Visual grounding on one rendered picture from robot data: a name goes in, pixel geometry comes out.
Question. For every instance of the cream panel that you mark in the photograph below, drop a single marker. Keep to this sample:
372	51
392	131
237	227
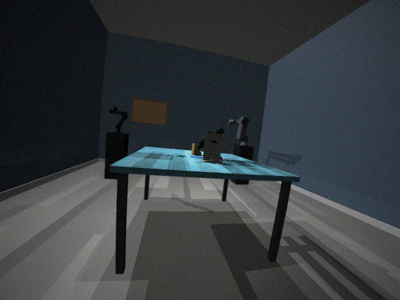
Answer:
212	148

